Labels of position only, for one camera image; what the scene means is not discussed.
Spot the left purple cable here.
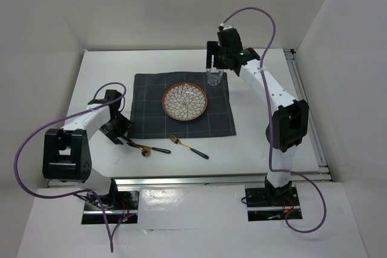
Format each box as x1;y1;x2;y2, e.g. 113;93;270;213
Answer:
13;82;126;253

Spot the clear drinking glass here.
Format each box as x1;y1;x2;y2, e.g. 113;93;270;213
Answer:
206;68;224;86

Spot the floral plate orange rim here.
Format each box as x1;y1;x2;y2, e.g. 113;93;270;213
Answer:
161;83;208;121

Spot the gold knife green handle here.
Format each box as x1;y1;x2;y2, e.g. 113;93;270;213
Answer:
126;141;172;155

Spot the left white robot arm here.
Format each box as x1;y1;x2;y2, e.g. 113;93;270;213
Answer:
42;89;132;209

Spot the aluminium rail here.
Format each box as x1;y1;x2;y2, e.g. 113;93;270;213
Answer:
47;172;333;188
283;48;330;174

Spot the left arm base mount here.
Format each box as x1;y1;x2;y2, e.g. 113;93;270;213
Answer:
76;189;140;225

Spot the dark grey checked cloth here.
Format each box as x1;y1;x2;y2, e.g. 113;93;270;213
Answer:
130;72;236;139

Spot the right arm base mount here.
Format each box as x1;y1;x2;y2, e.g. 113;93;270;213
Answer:
241;186;303;222

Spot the gold fork green handle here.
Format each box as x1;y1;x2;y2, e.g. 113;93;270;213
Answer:
169;135;209;160

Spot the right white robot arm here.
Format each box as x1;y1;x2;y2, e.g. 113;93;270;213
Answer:
206;24;309;205

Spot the aluminium right rail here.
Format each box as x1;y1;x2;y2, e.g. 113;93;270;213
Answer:
283;48;330;174

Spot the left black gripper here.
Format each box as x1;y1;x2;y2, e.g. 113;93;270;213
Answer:
98;112;134;145

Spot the aluminium front rail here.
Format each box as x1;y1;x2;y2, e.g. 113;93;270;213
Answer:
47;172;333;188

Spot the gold spoon green handle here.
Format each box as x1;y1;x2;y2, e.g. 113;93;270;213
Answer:
122;138;151;157

